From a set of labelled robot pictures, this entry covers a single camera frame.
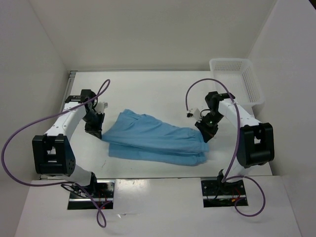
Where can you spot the light blue shorts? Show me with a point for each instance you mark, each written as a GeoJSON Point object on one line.
{"type": "Point", "coordinates": [144, 137]}

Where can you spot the aluminium table edge rail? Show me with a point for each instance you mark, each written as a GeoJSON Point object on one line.
{"type": "Point", "coordinates": [52, 152]}

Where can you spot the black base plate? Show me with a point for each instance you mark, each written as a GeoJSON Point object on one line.
{"type": "Point", "coordinates": [227, 196]}
{"type": "Point", "coordinates": [104, 196]}

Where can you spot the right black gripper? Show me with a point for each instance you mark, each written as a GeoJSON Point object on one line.
{"type": "Point", "coordinates": [207, 133]}

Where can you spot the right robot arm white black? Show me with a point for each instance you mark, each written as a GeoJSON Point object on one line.
{"type": "Point", "coordinates": [256, 139]}

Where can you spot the white perforated plastic basket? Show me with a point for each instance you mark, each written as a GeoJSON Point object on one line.
{"type": "Point", "coordinates": [239, 78]}

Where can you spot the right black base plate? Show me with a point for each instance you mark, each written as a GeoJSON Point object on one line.
{"type": "Point", "coordinates": [227, 196]}

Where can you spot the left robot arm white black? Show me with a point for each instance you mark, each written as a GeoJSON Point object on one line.
{"type": "Point", "coordinates": [87, 179]}

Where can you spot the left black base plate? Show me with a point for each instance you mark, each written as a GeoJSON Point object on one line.
{"type": "Point", "coordinates": [104, 196]}

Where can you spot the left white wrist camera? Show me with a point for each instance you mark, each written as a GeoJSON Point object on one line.
{"type": "Point", "coordinates": [100, 107]}

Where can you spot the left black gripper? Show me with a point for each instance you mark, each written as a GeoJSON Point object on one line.
{"type": "Point", "coordinates": [96, 130]}

